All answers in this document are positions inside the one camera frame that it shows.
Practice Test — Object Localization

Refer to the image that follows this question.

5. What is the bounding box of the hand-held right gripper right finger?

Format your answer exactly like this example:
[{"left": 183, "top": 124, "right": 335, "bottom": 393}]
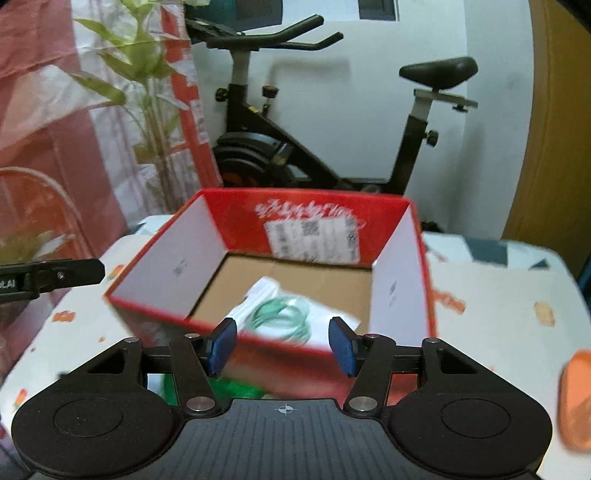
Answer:
[{"left": 328, "top": 316, "right": 479, "bottom": 416}]

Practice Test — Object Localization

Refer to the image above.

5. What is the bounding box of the red cardboard box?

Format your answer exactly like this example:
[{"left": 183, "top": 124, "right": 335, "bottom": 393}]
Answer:
[{"left": 104, "top": 187, "right": 437, "bottom": 409}]

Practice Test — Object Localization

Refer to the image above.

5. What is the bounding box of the black exercise bike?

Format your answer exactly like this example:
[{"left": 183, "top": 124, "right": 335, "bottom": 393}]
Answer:
[{"left": 185, "top": 14, "right": 479, "bottom": 197}]

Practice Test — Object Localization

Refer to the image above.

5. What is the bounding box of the dark wall frame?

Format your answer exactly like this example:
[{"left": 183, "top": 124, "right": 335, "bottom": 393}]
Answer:
[{"left": 359, "top": 0, "right": 399, "bottom": 22}]

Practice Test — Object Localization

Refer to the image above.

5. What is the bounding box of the printed white bedsheet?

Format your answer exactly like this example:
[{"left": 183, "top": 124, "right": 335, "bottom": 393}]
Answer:
[{"left": 0, "top": 215, "right": 591, "bottom": 480}]

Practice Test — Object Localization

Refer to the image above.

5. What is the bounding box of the orange soft object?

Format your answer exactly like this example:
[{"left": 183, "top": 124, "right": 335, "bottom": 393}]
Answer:
[{"left": 556, "top": 350, "right": 591, "bottom": 452}]

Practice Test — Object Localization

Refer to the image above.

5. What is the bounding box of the wooden door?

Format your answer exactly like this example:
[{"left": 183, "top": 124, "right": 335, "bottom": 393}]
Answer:
[{"left": 501, "top": 0, "right": 591, "bottom": 274}]

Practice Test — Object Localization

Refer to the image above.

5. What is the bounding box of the printed backdrop cloth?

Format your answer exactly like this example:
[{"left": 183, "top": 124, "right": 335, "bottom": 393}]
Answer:
[{"left": 0, "top": 0, "right": 223, "bottom": 261}]

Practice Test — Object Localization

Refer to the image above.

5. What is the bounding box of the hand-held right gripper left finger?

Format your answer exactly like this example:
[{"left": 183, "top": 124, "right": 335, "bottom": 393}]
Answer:
[{"left": 85, "top": 318, "right": 239, "bottom": 416}]

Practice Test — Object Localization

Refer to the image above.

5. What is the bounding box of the dark teal wall panel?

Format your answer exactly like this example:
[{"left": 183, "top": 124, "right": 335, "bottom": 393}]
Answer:
[{"left": 184, "top": 0, "right": 283, "bottom": 27}]

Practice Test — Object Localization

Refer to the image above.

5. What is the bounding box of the white packet with green cable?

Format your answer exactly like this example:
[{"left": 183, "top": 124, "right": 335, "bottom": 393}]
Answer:
[{"left": 233, "top": 276, "right": 363, "bottom": 344}]

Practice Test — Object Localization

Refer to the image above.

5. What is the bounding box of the green yarn bundle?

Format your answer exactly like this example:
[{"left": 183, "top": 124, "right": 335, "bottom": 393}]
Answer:
[{"left": 159, "top": 373, "right": 274, "bottom": 403}]

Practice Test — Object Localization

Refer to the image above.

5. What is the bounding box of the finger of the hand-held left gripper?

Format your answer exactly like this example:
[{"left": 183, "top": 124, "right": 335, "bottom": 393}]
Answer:
[{"left": 27, "top": 258, "right": 106, "bottom": 296}]

